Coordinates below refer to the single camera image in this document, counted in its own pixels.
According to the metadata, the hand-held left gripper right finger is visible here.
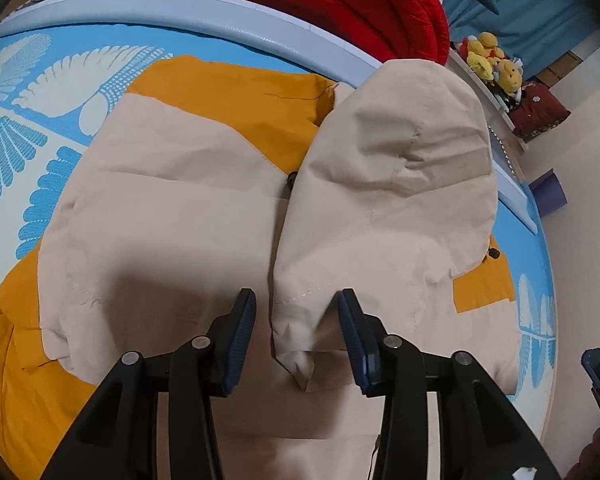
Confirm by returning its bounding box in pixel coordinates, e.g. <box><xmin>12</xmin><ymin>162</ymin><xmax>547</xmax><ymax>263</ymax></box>
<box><xmin>330</xmin><ymin>288</ymin><xmax>563</xmax><ymax>480</ymax></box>

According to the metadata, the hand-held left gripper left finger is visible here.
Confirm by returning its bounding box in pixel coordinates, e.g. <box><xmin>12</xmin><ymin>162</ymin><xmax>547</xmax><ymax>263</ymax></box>
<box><xmin>40</xmin><ymin>287</ymin><xmax>257</xmax><ymax>480</ymax></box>

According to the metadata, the beige and orange hooded jacket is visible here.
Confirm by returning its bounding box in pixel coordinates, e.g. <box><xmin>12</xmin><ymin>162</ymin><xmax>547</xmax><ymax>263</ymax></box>
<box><xmin>0</xmin><ymin>55</ymin><xmax>523</xmax><ymax>480</ymax></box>

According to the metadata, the purple bag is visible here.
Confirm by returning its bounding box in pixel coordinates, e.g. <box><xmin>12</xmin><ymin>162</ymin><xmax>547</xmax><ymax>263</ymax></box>
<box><xmin>532</xmin><ymin>172</ymin><xmax>567</xmax><ymax>217</ymax></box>

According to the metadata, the grey mat with dotted trim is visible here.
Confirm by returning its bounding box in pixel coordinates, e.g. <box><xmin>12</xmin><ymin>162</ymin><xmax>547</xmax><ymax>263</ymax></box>
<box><xmin>485</xmin><ymin>120</ymin><xmax>522</xmax><ymax>181</ymax></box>

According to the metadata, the dark red cushion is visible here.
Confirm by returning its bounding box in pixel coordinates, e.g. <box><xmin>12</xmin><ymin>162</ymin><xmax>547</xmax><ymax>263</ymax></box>
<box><xmin>510</xmin><ymin>80</ymin><xmax>571</xmax><ymax>143</ymax></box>

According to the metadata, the yellow plush toy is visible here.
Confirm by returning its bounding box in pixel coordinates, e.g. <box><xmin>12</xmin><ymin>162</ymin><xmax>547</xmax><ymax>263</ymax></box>
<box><xmin>492</xmin><ymin>57</ymin><xmax>525</xmax><ymax>93</ymax></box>
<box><xmin>460</xmin><ymin>32</ymin><xmax>506</xmax><ymax>78</ymax></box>

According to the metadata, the blue curtain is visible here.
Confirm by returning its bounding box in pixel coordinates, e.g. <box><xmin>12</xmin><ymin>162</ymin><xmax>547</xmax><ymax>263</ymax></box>
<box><xmin>440</xmin><ymin>0</ymin><xmax>600</xmax><ymax>76</ymax></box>

